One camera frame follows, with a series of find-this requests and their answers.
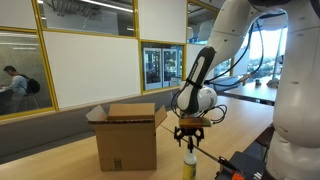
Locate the white yellow spray bottle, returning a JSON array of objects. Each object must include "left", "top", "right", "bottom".
[{"left": 183, "top": 143, "right": 197, "bottom": 180}]

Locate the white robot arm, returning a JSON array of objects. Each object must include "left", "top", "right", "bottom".
[{"left": 177, "top": 0, "right": 320, "bottom": 180}]

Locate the person with backpack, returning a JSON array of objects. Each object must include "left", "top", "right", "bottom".
[{"left": 3, "top": 65, "right": 41, "bottom": 113}]

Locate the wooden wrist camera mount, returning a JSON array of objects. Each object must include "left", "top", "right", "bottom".
[{"left": 179, "top": 118, "right": 212, "bottom": 128}]

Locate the grey bench sofa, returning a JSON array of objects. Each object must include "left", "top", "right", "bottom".
[{"left": 0, "top": 95, "right": 172, "bottom": 166}]

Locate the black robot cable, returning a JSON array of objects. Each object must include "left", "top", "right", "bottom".
[{"left": 170, "top": 19, "right": 265, "bottom": 125}]

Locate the brown cardboard box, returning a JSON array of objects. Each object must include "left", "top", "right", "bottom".
[{"left": 86, "top": 103, "right": 167, "bottom": 171}]

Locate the orange black tool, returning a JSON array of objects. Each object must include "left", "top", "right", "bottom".
[{"left": 215, "top": 154, "right": 264, "bottom": 180}]

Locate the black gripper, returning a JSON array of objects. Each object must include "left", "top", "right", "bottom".
[{"left": 174, "top": 127, "right": 204, "bottom": 148}]

